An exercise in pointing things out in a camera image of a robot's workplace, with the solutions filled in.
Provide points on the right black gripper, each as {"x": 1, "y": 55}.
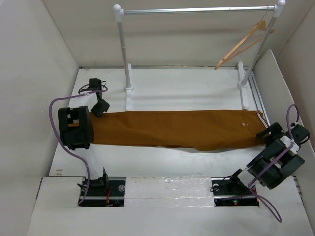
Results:
{"x": 275, "y": 128}

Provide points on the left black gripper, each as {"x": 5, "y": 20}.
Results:
{"x": 104, "y": 107}

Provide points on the brown trousers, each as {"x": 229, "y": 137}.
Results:
{"x": 206, "y": 130}

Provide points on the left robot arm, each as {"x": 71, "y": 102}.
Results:
{"x": 76, "y": 136}

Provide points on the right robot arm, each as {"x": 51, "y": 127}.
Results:
{"x": 275, "y": 163}

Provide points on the white and silver clothes rack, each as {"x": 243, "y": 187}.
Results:
{"x": 227, "y": 34}

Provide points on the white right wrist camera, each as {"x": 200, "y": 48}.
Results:
{"x": 290, "y": 144}

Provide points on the aluminium side rail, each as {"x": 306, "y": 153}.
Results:
{"x": 257, "y": 97}

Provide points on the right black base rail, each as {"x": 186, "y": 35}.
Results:
{"x": 229, "y": 193}

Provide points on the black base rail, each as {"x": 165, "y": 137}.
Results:
{"x": 103, "y": 194}
{"x": 229, "y": 193}

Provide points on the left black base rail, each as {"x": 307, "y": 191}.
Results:
{"x": 103, "y": 194}

